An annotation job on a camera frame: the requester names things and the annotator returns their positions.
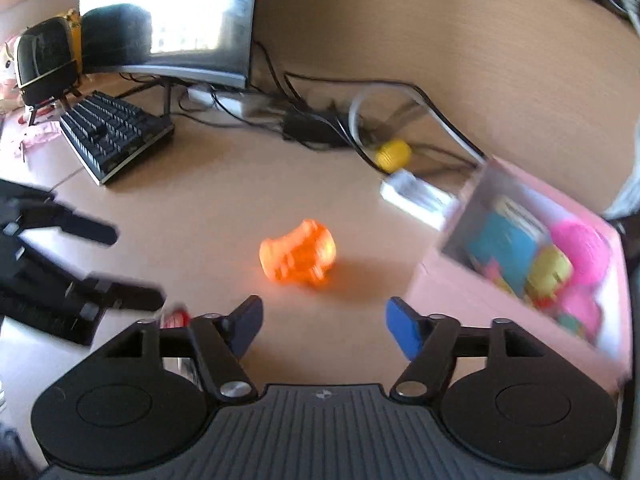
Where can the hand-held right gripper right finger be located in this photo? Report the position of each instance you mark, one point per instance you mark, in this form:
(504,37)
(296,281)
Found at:
(402,327)

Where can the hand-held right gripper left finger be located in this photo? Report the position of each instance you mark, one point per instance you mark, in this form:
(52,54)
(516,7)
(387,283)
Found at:
(247,325)

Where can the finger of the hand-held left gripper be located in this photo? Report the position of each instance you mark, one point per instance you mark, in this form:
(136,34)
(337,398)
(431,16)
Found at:
(130,296)
(90,227)

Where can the pink cardboard box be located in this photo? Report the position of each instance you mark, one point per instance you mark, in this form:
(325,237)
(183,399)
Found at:
(450,300)

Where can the orange plastic toy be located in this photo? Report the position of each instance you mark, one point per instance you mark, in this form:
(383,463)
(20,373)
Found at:
(297,252)

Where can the white charger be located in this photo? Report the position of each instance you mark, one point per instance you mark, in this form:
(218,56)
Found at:
(415,195)

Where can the blue white tissue pack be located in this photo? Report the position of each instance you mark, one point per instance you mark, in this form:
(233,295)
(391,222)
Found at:
(505,240)

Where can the pale yellow toy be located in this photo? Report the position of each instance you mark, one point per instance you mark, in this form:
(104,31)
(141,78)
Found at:
(547,272)

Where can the yellow toy corn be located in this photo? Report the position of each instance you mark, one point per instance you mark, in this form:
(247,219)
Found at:
(392,155)

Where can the pink toy bird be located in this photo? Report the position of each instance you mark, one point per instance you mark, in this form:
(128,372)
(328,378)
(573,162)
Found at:
(580,310)

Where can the pink plastic toy net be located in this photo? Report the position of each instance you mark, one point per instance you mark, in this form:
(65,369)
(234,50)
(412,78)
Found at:
(582,250)

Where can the wooden desktop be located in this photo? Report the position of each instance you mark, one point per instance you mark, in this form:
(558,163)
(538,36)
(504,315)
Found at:
(200,240)

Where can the small red white object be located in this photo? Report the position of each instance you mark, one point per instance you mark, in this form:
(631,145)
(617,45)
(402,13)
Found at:
(176,317)

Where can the black keyboard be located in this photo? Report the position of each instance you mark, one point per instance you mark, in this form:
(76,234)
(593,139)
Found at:
(112,132)

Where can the pink cloth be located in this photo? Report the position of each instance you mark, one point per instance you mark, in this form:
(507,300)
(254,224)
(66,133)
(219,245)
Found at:
(42,135)

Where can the black yellow retro speaker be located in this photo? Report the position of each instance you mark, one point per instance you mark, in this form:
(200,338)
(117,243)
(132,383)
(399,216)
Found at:
(45,60)

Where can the white power strip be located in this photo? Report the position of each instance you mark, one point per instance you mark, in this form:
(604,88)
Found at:
(235,102)

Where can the black power adapter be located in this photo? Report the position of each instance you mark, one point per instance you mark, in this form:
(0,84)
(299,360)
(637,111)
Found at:
(312,127)

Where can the curved computer monitor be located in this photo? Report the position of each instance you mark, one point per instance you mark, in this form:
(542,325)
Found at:
(190,10)

